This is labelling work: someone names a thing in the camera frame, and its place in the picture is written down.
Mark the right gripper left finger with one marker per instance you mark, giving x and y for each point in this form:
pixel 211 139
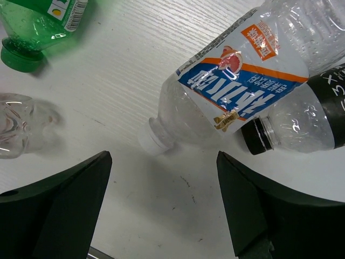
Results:
pixel 56 216

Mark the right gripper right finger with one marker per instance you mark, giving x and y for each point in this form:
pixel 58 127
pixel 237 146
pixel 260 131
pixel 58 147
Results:
pixel 269 220

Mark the green soda bottle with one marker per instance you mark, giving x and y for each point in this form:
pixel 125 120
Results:
pixel 33 26

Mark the black label black cap bottle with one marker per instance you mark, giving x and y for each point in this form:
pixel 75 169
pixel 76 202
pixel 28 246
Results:
pixel 309 119

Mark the red label cola bottle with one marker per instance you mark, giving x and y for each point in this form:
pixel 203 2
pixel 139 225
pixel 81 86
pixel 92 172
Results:
pixel 16 116

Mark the white blue orange label bottle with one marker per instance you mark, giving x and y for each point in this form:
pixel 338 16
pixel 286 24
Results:
pixel 259 59

